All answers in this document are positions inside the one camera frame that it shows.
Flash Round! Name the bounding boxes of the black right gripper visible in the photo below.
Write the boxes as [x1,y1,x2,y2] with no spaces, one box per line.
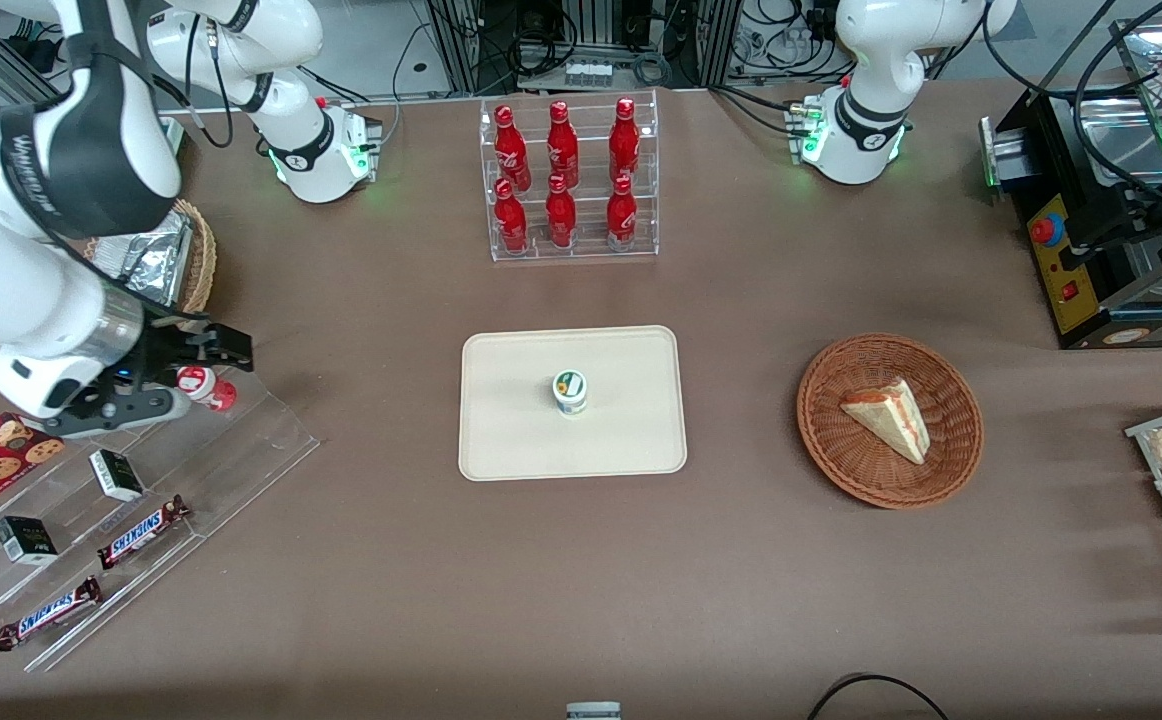
[131,312,255,403]

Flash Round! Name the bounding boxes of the cream plastic tray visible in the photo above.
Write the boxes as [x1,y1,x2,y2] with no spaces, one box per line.
[458,325,689,483]

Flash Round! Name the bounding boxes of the black sealing machine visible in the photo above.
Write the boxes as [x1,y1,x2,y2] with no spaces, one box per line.
[979,85,1162,351]

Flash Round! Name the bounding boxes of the tan wicker basket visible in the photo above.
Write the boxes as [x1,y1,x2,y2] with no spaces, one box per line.
[86,198,218,319]

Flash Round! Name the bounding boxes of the clear acrylic stepped shelf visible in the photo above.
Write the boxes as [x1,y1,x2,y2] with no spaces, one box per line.
[0,340,322,673]

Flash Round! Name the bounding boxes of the stacked foil trays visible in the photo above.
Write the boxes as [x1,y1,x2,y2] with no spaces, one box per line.
[91,208,194,311]

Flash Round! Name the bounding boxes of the small black box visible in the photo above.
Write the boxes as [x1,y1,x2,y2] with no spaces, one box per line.
[0,515,59,567]
[89,449,147,503]

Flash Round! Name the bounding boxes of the Snickers chocolate bar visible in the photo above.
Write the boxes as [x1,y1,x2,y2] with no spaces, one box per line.
[0,576,104,653]
[97,495,192,571]

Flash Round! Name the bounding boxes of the wrapped triangle sandwich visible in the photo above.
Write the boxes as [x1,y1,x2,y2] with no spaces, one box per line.
[839,377,932,466]

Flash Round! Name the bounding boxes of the red cola bottle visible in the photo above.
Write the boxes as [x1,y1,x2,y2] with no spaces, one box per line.
[608,97,641,183]
[546,100,580,189]
[494,178,529,255]
[494,104,532,193]
[606,174,638,249]
[545,174,578,249]

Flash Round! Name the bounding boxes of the clear acrylic bottle rack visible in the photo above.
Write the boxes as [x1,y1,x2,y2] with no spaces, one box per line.
[478,88,662,263]

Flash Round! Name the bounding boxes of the brown wicker basket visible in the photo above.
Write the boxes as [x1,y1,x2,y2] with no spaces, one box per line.
[796,332,986,511]

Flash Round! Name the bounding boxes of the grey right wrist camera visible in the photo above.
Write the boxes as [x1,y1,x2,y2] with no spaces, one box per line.
[41,385,192,438]

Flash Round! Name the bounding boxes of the metal equipment frame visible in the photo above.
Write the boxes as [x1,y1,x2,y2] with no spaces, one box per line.
[426,0,742,93]

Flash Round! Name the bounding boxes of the black cable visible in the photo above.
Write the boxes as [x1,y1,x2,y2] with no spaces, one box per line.
[806,674,952,720]

